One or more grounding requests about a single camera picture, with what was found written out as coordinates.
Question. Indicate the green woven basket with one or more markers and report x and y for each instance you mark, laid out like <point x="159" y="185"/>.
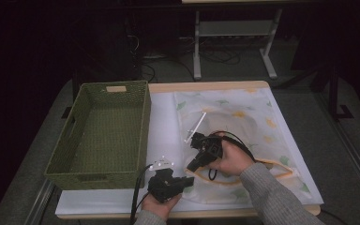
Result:
<point x="106" y="134"/>

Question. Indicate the white metal table frame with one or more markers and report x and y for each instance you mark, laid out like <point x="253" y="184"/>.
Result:
<point x="196" y="47"/>

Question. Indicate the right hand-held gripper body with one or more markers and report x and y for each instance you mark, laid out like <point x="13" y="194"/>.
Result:
<point x="211" y="146"/>

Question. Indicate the leaf print mesh laundry bag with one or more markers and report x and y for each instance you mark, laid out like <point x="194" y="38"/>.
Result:
<point x="275" y="137"/>

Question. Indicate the white table mat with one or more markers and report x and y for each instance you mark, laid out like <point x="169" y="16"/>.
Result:
<point x="162" y="125"/>

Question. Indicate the person's left hand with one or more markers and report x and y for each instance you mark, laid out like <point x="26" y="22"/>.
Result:
<point x="159" y="207"/>

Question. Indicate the person's right hand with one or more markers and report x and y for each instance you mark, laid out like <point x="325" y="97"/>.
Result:
<point x="234" y="159"/>

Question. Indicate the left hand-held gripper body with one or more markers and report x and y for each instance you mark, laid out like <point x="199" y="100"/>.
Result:
<point x="164" y="187"/>

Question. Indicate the black metal stand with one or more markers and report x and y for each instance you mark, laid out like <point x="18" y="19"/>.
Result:
<point x="334" y="93"/>

